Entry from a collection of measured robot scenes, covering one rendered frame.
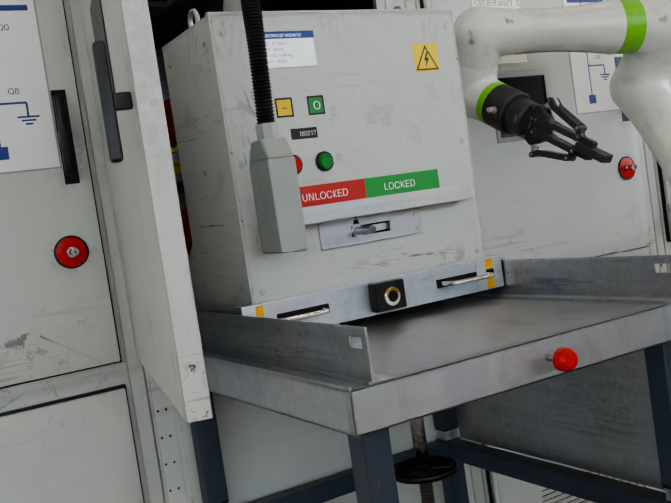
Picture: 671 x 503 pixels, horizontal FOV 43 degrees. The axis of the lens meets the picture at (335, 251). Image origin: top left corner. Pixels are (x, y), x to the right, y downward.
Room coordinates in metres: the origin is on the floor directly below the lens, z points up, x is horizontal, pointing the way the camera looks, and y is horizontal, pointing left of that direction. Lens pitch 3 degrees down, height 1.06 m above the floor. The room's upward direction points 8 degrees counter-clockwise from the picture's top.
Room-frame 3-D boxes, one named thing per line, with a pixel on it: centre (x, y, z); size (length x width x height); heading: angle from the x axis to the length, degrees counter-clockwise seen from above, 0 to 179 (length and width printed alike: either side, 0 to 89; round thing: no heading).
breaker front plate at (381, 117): (1.50, -0.07, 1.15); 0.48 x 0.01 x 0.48; 120
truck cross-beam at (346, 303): (1.51, -0.06, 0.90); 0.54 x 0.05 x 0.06; 120
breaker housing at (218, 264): (1.72, 0.06, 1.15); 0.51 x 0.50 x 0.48; 30
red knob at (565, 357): (1.13, -0.27, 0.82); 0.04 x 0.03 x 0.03; 30
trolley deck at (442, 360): (1.44, -0.10, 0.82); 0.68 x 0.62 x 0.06; 30
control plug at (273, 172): (1.33, 0.08, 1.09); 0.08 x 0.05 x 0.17; 30
